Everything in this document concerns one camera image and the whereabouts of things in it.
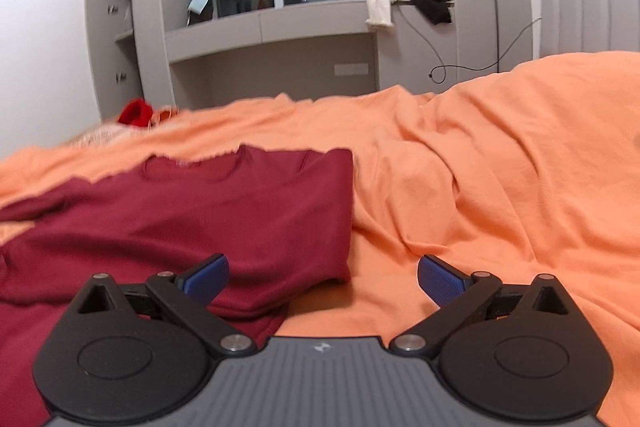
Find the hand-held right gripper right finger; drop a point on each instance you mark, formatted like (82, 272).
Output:
(442, 279)

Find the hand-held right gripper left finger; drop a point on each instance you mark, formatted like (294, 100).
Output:
(205, 279)

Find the dark red shirt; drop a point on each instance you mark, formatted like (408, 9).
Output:
(225, 217)

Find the orange blanket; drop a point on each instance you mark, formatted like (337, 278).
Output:
(475, 187)

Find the patterned peach pillow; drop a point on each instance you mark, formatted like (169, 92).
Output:
(100, 134)

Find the bright red cloth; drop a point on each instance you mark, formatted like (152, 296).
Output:
(135, 113)

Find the grey wardrobe door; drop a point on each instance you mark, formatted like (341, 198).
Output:
(102, 42)

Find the black cloth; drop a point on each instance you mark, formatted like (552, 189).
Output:
(435, 7)

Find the grey built-in cabinet unit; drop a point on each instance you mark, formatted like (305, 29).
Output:
(310, 27)

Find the white cloth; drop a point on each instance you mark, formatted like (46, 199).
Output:
(380, 7)

